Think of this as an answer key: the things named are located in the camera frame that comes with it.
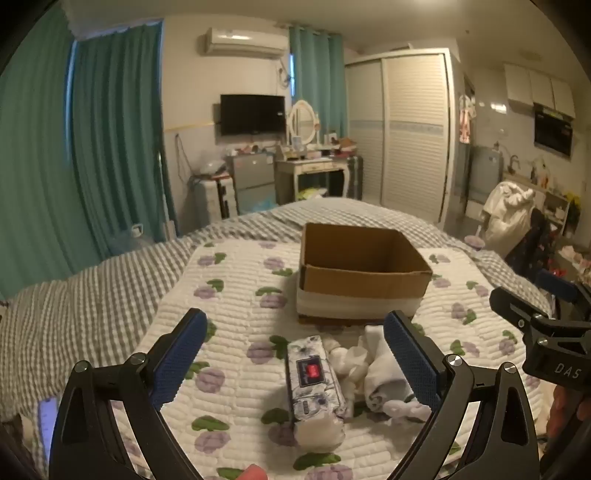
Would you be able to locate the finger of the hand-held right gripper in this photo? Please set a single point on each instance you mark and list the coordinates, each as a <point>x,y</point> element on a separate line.
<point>510,307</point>
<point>558,282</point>

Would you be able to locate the white sliding door wardrobe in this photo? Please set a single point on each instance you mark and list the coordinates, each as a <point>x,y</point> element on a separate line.
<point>399,129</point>

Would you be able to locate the black wall television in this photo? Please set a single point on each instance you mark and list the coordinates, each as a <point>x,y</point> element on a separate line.
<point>251,114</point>

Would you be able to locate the white wall cabinets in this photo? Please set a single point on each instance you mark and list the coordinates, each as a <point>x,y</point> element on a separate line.
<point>538,87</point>

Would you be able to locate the white dressing table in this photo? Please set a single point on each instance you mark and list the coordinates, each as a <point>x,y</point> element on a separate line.
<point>314,168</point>

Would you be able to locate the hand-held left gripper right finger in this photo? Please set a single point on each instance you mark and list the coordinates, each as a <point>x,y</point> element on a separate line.
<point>413,364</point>

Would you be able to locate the narrow green curtain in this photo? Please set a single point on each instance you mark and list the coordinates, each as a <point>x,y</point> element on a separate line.
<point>318,83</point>

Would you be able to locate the light purple flat object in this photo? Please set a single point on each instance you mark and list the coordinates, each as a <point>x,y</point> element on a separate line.
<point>46,424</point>

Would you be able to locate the floral tissue pack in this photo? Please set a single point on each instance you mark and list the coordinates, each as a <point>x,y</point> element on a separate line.
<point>311,376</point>

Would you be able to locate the white floral quilted blanket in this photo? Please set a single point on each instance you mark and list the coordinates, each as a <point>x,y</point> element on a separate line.
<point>249,314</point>

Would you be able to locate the white air conditioner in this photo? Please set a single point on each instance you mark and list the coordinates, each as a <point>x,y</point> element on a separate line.
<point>244,42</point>

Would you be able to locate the black range hood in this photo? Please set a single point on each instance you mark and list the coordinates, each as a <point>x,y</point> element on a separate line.
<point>553,131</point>

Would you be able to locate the grey mini fridge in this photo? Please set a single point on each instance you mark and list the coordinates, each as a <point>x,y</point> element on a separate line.
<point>251,177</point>

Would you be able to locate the small white sock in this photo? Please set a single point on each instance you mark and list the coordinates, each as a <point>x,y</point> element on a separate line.
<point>346,364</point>

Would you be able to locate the wide green curtain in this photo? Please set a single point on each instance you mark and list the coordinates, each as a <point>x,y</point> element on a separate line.
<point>83,152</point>

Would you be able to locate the person's right hand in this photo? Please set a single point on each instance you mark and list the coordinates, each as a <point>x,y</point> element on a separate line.
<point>565,410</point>

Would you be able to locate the oval white vanity mirror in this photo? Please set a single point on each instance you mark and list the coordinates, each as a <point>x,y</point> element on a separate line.
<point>302,120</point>

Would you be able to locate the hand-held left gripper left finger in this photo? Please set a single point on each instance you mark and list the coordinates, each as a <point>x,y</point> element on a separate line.
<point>179,357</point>

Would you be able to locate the brown cardboard box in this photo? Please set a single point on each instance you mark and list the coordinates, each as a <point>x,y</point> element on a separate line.
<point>364,272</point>

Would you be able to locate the hanging pink clothes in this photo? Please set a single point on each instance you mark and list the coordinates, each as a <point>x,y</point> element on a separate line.
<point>465,120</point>

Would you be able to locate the dark floral chair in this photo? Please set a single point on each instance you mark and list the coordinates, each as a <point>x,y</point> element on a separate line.
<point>538,244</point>

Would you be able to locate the pink round object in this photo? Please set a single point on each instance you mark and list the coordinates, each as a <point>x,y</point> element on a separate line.
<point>252,473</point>

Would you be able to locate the white drawer cabinet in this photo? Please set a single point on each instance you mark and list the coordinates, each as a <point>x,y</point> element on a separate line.
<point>214,201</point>

